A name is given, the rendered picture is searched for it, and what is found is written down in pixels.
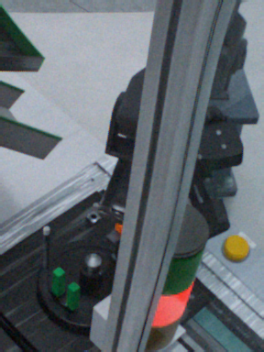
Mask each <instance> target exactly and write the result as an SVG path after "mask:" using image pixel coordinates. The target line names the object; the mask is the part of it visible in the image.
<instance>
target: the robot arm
mask: <svg viewBox="0 0 264 352"><path fill-rule="evenodd" d="M145 69H146V66H145V67H144V69H143V70H141V71H138V72H137V73H136V74H135V75H133V76H132V78H130V81H129V83H128V85H127V89H126V91H125V92H123V91H122V92H121V93H120V95H118V97H117V99H116V101H115V105H114V107H113V111H112V115H111V120H110V125H109V130H108V136H107V140H106V145H105V151H104V153H105V154H107V155H110V156H113V157H117V158H119V159H118V161H117V163H116V165H115V169H114V171H112V175H111V177H110V180H109V182H108V184H107V186H106V189H105V191H104V196H103V199H102V201H101V202H100V205H99V207H98V210H97V212H98V213H99V214H100V216H102V217H104V218H106V219H108V220H109V221H112V222H115V223H117V224H120V225H121V226H122V225H123V222H124V215H125V209H126V202H127V191H128V185H129V179H130V173H131V167H132V160H133V155H134V149H135V144H136V137H137V132H138V128H137V126H138V116H139V111H140V105H141V100H142V97H141V95H142V89H143V84H144V79H145V73H146V70H145ZM118 134H119V135H121V136H125V137H126V138H125V137H120V136H118Z"/></svg>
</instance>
